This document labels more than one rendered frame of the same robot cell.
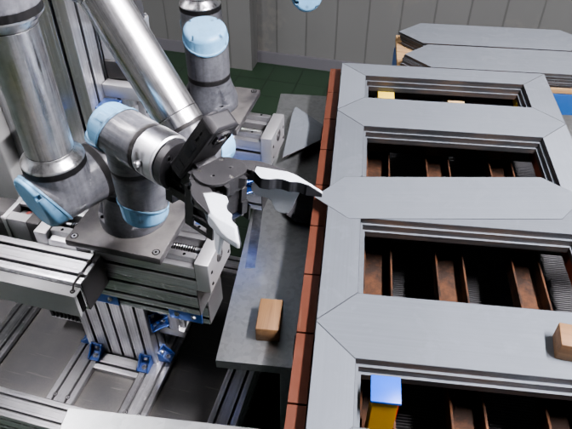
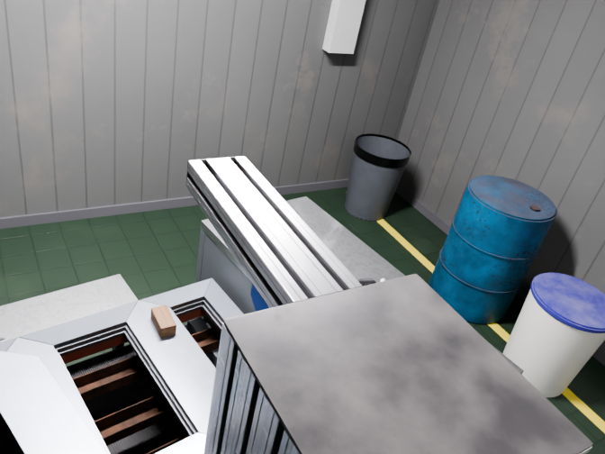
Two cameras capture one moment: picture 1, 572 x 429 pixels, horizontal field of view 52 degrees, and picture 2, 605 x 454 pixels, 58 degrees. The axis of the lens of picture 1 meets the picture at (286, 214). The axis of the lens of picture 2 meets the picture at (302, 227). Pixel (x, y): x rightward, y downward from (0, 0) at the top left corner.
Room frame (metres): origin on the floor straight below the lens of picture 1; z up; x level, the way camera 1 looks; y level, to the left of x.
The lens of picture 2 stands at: (1.64, 0.65, 2.39)
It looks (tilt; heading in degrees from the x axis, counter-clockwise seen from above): 32 degrees down; 218
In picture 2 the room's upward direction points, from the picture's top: 13 degrees clockwise
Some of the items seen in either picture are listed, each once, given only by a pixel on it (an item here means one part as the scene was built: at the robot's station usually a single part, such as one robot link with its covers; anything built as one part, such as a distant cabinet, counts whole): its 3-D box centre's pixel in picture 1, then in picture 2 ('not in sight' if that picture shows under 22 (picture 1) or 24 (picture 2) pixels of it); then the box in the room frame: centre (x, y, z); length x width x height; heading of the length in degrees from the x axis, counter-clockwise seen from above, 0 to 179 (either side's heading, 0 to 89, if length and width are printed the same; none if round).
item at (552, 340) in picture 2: not in sight; (553, 337); (-1.50, 0.28, 0.31); 0.51 x 0.51 x 0.62
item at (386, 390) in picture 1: (385, 391); not in sight; (0.63, -0.20, 0.88); 0.06 x 0.06 x 0.02; 83
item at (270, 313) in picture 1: (269, 319); not in sight; (0.95, 0.04, 0.71); 0.10 x 0.06 x 0.05; 174
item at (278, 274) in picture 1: (286, 199); not in sight; (1.47, 0.00, 0.67); 1.30 x 0.20 x 0.03; 173
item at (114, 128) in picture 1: (128, 138); not in sight; (0.71, 0.23, 1.43); 0.11 x 0.08 x 0.09; 49
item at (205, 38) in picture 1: (206, 48); not in sight; (1.46, 0.21, 1.20); 0.13 x 0.12 x 0.14; 11
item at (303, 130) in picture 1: (305, 131); not in sight; (1.82, -0.07, 0.70); 0.39 x 0.12 x 0.04; 173
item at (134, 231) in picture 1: (130, 197); not in sight; (0.98, 0.34, 1.09); 0.15 x 0.15 x 0.10
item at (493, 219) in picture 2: not in sight; (488, 249); (-1.79, -0.39, 0.45); 0.62 x 0.60 x 0.90; 165
